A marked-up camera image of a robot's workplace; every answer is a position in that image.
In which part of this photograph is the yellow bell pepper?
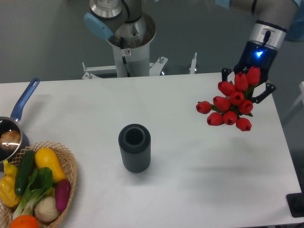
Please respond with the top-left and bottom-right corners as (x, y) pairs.
(0, 160), (21, 207)

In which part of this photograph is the white metal base frame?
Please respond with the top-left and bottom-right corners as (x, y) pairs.
(81, 52), (199, 80)

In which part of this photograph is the purple eggplant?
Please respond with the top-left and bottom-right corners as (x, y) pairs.
(55, 179), (71, 212)

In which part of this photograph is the blue handled saucepan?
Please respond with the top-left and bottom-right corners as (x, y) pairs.
(0, 78), (40, 171)

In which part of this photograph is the green cucumber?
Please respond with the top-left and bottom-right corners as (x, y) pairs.
(14, 150), (35, 196)

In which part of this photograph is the bread roll in saucepan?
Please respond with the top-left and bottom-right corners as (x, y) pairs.
(0, 130), (21, 151)

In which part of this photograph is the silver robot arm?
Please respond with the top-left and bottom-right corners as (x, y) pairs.
(215, 0), (301, 104)

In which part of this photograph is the black device at table edge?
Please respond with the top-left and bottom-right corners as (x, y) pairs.
(286, 193), (304, 218)

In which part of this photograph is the orange fruit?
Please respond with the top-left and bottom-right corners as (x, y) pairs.
(10, 215), (39, 228)

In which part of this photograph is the woven wicker basket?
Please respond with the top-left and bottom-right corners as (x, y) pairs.
(0, 141), (77, 228)

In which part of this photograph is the dark grey ribbed vase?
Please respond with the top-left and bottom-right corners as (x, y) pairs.
(118, 123), (151, 173)

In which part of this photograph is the green bok choy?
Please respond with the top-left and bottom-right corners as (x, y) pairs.
(12, 167), (53, 220)

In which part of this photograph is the red tulip bouquet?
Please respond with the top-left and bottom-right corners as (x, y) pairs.
(196, 66), (261, 132)

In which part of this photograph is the white garlic bulb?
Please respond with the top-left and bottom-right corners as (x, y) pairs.
(34, 196), (60, 223)

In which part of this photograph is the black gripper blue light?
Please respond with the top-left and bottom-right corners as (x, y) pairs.
(221, 41), (278, 104)

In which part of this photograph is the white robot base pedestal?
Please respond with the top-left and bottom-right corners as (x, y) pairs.
(83, 0), (157, 78)

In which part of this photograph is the yellow squash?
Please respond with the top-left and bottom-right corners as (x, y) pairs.
(35, 147), (66, 183)

